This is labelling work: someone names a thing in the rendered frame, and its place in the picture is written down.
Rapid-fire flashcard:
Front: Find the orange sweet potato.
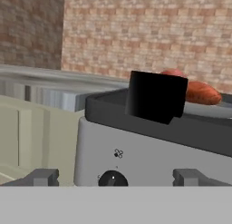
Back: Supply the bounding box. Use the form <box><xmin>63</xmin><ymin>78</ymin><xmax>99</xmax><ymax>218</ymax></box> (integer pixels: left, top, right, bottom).
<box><xmin>185</xmin><ymin>80</ymin><xmax>223</xmax><ymax>106</ymax></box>

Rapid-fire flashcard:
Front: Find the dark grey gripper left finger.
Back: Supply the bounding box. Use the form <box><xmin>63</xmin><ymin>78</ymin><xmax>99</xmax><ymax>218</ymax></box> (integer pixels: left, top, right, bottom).
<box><xmin>0</xmin><ymin>168</ymin><xmax>60</xmax><ymax>187</ymax></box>

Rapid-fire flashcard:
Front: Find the grey stove with black hob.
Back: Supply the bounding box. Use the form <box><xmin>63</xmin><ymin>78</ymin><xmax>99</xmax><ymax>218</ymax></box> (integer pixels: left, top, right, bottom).
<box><xmin>73</xmin><ymin>87</ymin><xmax>232</xmax><ymax>187</ymax></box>

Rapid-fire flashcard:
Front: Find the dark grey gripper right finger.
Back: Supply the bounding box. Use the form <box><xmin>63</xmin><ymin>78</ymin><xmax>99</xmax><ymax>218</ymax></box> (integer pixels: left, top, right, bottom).
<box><xmin>172</xmin><ymin>168</ymin><xmax>232</xmax><ymax>187</ymax></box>

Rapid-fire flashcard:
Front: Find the black pan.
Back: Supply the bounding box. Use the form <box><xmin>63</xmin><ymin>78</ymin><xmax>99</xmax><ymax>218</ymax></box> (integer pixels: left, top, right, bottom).
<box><xmin>124</xmin><ymin>70</ymin><xmax>189</xmax><ymax>126</ymax></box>

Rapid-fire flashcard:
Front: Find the black stove knob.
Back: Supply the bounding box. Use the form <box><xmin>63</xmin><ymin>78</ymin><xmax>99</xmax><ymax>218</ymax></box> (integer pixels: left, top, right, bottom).
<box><xmin>98</xmin><ymin>170</ymin><xmax>130</xmax><ymax>187</ymax></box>

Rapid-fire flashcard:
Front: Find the red onion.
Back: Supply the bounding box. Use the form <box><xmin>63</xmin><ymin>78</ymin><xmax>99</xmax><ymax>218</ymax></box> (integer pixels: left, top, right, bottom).
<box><xmin>159</xmin><ymin>68</ymin><xmax>189</xmax><ymax>79</ymax></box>

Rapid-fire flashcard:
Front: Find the cream cupboard run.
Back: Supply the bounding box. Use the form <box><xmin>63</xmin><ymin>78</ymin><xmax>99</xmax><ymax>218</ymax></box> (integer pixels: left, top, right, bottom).
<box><xmin>0</xmin><ymin>94</ymin><xmax>85</xmax><ymax>187</ymax></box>

